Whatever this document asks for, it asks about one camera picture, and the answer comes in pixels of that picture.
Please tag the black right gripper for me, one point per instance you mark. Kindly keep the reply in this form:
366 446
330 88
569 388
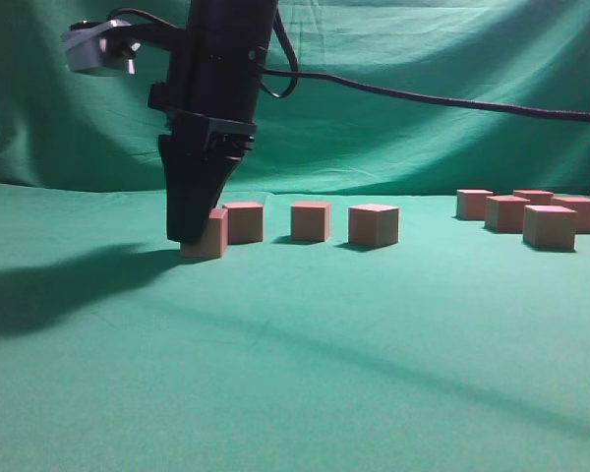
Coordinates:
209 97

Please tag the pink cube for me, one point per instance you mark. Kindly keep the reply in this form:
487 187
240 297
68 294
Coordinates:
535 197
213 242
245 222
471 203
310 221
549 227
505 214
581 205
373 225

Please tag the green cloth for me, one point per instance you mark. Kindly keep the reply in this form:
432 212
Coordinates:
456 349

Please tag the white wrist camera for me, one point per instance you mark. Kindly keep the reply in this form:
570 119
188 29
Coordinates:
100 49

